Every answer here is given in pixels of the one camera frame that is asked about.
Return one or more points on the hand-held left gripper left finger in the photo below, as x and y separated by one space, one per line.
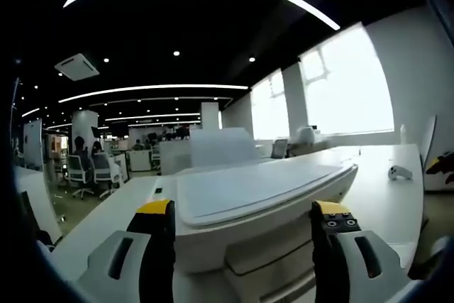
117 264

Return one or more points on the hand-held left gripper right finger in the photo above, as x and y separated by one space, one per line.
361 264

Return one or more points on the white printer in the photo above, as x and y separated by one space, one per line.
248 246

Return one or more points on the white game controller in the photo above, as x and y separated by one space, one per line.
400 173

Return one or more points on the white mesh office chair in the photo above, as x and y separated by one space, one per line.
79 175
106 173

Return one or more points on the large window with blinds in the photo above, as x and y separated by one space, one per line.
347 83

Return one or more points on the white machine by window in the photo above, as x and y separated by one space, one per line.
306 134

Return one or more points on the dark office chair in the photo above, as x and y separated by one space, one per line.
279 148

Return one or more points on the narrow window with blinds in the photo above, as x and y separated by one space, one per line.
269 108

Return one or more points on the ceiling air conditioner unit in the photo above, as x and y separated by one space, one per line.
76 67

